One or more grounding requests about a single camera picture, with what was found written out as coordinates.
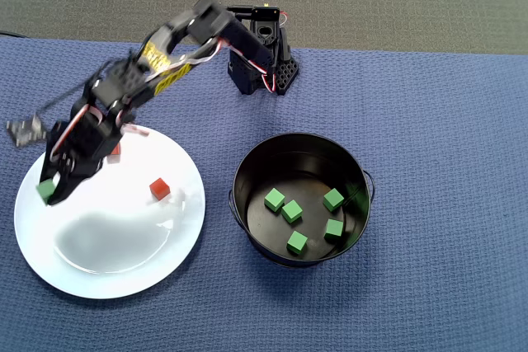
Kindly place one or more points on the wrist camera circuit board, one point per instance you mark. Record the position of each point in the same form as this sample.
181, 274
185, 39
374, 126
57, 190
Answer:
24, 131

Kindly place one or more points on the green plastic cube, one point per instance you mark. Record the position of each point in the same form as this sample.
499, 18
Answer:
292, 211
45, 190
333, 229
333, 199
297, 242
274, 199

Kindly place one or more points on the red plastic cube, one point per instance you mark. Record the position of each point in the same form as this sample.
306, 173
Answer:
160, 188
114, 157

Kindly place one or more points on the white round plate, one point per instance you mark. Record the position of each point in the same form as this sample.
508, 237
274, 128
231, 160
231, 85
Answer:
123, 245

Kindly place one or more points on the blue woven table cloth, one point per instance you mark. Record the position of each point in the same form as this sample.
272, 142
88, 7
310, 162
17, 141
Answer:
371, 306

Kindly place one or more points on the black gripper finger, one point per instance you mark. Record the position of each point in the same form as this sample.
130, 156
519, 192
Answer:
70, 187
47, 166

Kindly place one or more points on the black metal bucket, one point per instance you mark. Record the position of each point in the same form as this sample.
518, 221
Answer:
363, 228

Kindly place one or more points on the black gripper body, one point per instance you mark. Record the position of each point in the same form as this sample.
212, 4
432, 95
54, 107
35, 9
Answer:
71, 166

